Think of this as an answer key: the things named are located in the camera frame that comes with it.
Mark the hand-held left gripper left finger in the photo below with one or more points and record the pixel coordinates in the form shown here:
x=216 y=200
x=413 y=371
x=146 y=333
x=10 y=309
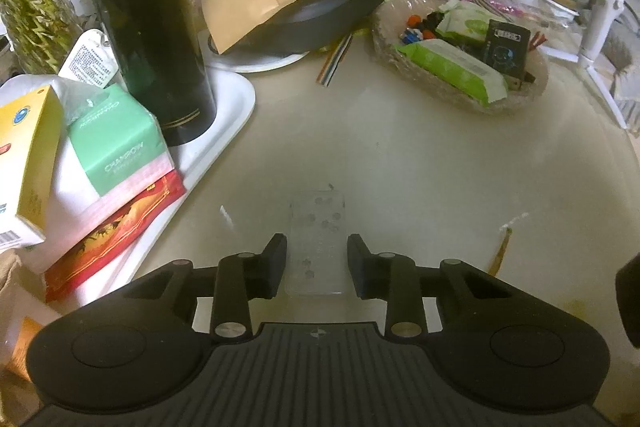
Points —
x=272 y=267

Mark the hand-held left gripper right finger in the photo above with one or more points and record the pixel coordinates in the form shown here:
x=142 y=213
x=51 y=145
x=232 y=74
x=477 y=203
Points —
x=361 y=267

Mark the clear plastic case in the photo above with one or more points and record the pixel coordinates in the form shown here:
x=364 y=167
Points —
x=317 y=237

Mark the white paper scrap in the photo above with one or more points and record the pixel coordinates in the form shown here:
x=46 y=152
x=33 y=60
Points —
x=226 y=215

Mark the amber tape strip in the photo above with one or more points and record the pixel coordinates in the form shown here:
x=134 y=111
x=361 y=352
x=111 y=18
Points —
x=502 y=252

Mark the red flat packet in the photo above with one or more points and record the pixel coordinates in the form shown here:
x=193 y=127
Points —
x=115 y=237

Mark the white plastic tray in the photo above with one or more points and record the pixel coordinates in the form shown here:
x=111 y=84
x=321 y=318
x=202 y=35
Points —
x=230 y=102

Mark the green tissue pack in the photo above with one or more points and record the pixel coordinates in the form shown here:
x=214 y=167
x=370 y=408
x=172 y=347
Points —
x=115 y=137

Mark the white round plate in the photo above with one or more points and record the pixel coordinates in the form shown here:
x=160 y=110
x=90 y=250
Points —
x=260 y=62

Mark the white pink tissue pack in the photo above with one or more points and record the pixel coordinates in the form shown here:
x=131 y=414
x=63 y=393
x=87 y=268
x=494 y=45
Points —
x=65 y=207

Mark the bright green wipes pack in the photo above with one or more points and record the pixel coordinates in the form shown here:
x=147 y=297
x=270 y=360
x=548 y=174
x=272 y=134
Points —
x=450 y=67

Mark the woven basket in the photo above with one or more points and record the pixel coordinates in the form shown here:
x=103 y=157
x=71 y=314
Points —
x=530 y=92

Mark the pile of small colourful connectors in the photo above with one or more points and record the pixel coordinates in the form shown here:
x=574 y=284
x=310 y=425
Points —
x=417 y=29

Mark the black oval case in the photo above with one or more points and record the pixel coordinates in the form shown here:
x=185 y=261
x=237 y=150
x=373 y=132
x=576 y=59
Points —
x=330 y=17

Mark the yellow white carton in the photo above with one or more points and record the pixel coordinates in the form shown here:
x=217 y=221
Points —
x=30 y=167

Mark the black blue packet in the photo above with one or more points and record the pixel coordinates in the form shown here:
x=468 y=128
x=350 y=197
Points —
x=507 y=47

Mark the black thermos bottle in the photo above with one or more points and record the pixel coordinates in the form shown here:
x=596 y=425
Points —
x=145 y=32

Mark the pale green wipes pack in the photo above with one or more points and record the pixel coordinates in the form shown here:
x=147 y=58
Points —
x=462 y=19

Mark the white printed packet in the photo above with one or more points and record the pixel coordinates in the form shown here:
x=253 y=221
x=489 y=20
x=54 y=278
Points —
x=90 y=59

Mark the white tripod stand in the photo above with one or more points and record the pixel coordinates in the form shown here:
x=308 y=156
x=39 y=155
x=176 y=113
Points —
x=602 y=17

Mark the pink glitter stick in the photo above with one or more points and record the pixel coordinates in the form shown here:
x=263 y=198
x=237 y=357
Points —
x=515 y=7

